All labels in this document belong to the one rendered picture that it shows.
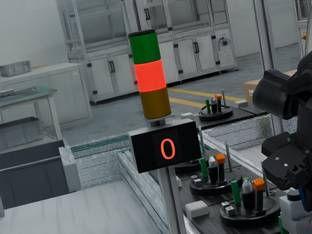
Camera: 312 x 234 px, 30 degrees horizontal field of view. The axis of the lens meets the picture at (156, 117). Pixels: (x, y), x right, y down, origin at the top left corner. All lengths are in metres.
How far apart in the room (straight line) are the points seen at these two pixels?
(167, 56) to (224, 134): 8.17
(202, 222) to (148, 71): 0.43
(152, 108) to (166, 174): 0.15
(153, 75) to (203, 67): 9.64
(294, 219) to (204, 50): 9.68
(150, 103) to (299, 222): 0.33
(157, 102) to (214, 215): 0.40
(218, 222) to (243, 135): 0.99
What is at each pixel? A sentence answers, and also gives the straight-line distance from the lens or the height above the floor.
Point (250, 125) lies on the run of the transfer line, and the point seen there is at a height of 0.94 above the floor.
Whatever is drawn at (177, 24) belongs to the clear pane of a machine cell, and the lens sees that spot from 10.45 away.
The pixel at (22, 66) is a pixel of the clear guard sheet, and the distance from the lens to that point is 1.06.
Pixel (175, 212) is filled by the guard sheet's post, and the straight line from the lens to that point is 1.14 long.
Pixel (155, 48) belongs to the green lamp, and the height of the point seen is 1.38.
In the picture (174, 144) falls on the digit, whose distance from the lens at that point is 1.05.
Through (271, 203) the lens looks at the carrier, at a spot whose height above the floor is 0.99.
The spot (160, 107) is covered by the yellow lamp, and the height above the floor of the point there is 1.28.
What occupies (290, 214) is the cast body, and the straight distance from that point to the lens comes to 1.04.
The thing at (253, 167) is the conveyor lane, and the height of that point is 0.96.
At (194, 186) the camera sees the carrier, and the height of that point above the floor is 0.99.
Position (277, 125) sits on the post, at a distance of 2.20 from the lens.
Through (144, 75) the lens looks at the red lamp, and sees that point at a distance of 1.03.
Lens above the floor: 1.45
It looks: 11 degrees down
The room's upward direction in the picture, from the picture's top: 11 degrees counter-clockwise
